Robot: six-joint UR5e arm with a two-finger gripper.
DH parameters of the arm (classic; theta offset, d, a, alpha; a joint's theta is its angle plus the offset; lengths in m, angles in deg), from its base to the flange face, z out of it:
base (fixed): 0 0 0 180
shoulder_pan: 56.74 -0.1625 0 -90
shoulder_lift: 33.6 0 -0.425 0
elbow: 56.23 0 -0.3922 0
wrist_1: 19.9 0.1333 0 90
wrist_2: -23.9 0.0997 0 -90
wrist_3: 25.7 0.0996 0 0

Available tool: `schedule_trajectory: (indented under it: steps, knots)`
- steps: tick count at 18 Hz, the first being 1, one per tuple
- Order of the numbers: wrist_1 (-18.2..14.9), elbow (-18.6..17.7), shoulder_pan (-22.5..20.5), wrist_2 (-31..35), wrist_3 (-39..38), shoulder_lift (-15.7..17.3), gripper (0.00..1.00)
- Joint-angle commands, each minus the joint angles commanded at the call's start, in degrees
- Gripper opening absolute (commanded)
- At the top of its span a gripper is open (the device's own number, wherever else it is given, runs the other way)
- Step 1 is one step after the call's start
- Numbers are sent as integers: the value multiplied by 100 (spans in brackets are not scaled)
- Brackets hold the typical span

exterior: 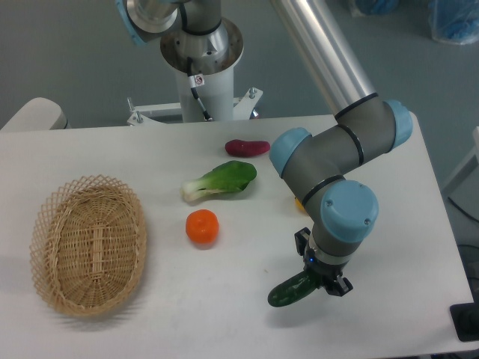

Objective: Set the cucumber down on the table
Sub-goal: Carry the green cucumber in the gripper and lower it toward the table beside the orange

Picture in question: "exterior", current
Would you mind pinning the black device at table edge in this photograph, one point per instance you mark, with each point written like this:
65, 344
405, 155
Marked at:
465, 320

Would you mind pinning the blue plastic bag left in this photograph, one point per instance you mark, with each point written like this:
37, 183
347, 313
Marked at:
372, 7

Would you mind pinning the blue plastic bag right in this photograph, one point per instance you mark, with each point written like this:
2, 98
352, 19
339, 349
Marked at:
453, 22

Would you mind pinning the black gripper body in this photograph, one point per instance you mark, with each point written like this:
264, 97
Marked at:
316, 261

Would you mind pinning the red sweet potato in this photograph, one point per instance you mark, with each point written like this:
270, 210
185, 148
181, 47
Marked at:
246, 149

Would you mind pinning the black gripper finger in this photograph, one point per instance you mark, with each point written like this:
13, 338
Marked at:
301, 240
338, 286

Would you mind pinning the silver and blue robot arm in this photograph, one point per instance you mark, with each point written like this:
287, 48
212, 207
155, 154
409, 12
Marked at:
313, 166

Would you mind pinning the white chair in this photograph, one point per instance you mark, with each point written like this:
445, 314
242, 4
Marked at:
38, 114

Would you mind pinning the green bok choy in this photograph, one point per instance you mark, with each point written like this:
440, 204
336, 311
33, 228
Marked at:
231, 177

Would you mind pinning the orange tangerine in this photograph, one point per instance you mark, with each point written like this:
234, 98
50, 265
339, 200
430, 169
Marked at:
202, 227

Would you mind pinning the green cucumber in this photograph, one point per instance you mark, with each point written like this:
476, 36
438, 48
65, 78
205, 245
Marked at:
294, 289

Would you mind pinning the white furniture frame right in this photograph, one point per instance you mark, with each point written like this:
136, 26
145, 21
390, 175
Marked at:
465, 168

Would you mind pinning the woven wicker basket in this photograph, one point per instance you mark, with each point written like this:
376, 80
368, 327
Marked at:
88, 246

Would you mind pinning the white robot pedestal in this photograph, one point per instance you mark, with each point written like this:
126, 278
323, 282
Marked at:
203, 67

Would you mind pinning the blue plastic bag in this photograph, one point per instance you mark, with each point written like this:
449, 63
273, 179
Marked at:
372, 7
453, 22

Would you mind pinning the yellow mango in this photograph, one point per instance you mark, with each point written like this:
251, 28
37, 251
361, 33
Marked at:
299, 205

